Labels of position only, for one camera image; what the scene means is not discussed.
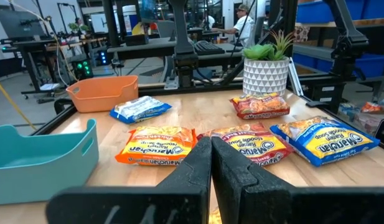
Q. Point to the teal plastic bin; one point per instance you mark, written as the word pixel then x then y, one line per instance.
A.
pixel 39 174

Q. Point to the small green potted plant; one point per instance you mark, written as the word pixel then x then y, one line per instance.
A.
pixel 74 27

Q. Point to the orange plastic bin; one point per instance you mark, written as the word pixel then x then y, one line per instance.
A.
pixel 101 96

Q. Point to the spare orange snack pack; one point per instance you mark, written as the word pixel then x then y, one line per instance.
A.
pixel 370 107

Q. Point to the grey desk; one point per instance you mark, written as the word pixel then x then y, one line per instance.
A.
pixel 138 49

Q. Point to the person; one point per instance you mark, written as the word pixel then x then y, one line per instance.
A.
pixel 244 28

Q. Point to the blue storage bin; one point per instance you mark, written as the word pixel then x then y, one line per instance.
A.
pixel 313 12
pixel 376 7
pixel 372 65

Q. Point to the blue Maruchan ramen pack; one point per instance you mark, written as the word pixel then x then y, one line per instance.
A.
pixel 325 140
pixel 138 109

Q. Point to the black standing desk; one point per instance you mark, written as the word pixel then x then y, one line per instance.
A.
pixel 30 43

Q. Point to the succulent in white pot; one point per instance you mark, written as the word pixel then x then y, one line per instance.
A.
pixel 266 74

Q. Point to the black keyboard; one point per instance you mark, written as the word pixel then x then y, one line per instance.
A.
pixel 208 48

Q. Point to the orange Maruchan ramen pack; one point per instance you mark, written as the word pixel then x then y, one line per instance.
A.
pixel 157 146

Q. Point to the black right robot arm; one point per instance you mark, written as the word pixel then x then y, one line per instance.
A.
pixel 182 37

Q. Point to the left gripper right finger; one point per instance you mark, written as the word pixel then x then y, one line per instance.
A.
pixel 272 205

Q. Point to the silver metal bracket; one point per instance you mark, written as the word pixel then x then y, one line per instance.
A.
pixel 171 83

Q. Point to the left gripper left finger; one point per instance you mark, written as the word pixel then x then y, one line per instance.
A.
pixel 132 205

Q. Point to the dark monitor screen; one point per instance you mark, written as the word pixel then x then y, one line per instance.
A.
pixel 20 25

